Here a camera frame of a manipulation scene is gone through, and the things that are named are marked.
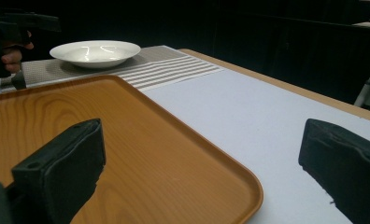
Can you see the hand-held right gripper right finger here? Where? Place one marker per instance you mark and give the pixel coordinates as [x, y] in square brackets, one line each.
[345, 161]

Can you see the white shallow bowl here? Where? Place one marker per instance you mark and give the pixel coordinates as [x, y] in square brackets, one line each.
[94, 53]

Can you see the grey striped placemat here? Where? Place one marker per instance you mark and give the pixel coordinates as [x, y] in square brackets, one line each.
[161, 67]

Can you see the white metal stand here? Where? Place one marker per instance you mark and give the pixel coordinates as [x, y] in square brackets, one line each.
[368, 84]

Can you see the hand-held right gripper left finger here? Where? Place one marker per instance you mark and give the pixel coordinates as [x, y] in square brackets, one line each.
[66, 161]

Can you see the wooden tray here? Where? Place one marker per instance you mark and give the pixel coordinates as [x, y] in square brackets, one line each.
[142, 149]

